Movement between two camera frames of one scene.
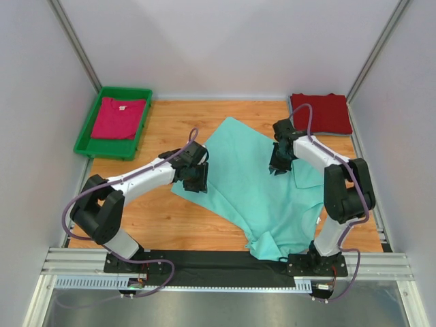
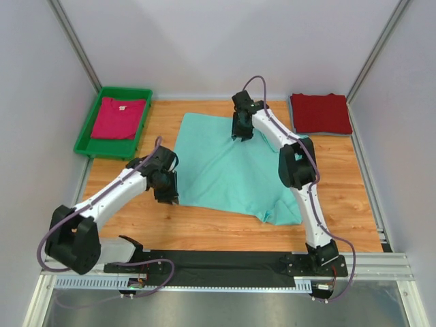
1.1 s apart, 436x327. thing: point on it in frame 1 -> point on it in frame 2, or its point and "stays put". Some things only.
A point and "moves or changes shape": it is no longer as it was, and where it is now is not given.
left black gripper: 201,184 -> 172,193
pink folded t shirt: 118,118 stays put
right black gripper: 280,169 -> 237,132
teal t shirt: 276,214 moves or changes shape
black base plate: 223,268 stays put
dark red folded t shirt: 330,113 stays put
